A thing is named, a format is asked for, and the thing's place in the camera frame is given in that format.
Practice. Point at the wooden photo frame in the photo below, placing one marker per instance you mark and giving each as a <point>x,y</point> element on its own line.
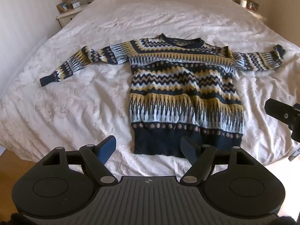
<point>63,7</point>

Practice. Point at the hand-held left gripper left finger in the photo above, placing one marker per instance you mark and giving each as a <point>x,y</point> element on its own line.
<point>107,148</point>

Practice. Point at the patterned knit sweater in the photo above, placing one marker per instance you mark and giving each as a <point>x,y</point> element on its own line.
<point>182,86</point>

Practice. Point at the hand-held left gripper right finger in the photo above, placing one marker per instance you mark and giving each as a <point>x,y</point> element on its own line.
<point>188,148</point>

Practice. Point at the white candle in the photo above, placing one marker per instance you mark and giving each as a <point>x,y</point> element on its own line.
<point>244,3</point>

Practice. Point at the cream wooden nightstand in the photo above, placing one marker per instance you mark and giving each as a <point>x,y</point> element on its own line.
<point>66,18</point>
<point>257,15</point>

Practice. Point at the small white alarm clock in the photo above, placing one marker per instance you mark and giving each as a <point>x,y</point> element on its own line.
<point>76,4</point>

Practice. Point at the dark picture frame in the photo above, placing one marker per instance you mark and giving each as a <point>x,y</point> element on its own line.
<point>253,5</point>

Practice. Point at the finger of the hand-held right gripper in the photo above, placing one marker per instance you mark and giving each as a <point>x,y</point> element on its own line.
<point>281,112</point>

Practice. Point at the white floral bedspread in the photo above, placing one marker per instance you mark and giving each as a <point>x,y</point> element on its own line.
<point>93,98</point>

